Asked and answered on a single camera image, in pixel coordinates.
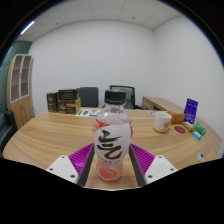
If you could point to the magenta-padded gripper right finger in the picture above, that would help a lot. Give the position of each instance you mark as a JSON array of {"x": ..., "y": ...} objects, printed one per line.
[{"x": 160, "y": 166}]

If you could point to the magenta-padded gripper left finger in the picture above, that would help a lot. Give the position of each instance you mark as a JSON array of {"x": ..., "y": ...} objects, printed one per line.
[{"x": 63, "y": 166}]

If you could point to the clear pink drink bottle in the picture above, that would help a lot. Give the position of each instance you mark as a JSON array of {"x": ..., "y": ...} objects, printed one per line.
[{"x": 111, "y": 140}]

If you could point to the flat round red coaster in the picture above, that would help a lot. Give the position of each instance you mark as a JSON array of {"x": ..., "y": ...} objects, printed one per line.
[{"x": 180, "y": 129}]

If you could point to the white printed mug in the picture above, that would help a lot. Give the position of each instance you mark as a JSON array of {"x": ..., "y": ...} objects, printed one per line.
[{"x": 162, "y": 122}]

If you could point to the small blue box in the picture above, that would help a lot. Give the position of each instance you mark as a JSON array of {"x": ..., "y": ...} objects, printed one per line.
[{"x": 196, "y": 135}]

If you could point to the small yellow box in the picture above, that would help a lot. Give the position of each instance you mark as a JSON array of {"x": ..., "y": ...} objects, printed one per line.
[{"x": 188, "y": 126}]

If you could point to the orange cardboard box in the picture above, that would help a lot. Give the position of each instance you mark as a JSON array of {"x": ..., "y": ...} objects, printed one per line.
[{"x": 177, "y": 117}]

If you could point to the white printed paper sheet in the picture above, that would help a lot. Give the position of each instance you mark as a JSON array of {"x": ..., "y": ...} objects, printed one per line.
[{"x": 151, "y": 114}]

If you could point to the green flat box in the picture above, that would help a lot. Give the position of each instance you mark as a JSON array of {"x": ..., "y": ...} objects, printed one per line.
[{"x": 199, "y": 128}]

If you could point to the brown cardboard box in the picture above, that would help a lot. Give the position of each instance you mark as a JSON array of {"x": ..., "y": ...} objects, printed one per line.
[{"x": 70, "y": 106}]

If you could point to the purple standing pouch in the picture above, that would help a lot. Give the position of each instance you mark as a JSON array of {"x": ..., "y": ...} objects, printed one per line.
[{"x": 190, "y": 111}]

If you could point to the small dark brown box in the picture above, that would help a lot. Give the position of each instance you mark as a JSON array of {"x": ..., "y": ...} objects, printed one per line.
[{"x": 51, "y": 102}]

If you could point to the black armchair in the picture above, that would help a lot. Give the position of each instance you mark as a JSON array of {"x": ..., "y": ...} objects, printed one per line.
[{"x": 6, "y": 130}]

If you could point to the grey office chair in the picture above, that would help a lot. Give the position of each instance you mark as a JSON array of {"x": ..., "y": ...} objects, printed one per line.
[{"x": 88, "y": 96}]

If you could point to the black mesh office chair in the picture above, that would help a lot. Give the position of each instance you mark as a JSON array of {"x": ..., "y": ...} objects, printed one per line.
[{"x": 129, "y": 95}]

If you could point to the wooden glass-door cabinet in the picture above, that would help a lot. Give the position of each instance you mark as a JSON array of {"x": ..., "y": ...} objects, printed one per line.
[{"x": 20, "y": 100}]

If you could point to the ceiling light panel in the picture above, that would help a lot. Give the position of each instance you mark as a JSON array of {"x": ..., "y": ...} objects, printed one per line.
[{"x": 27, "y": 27}]

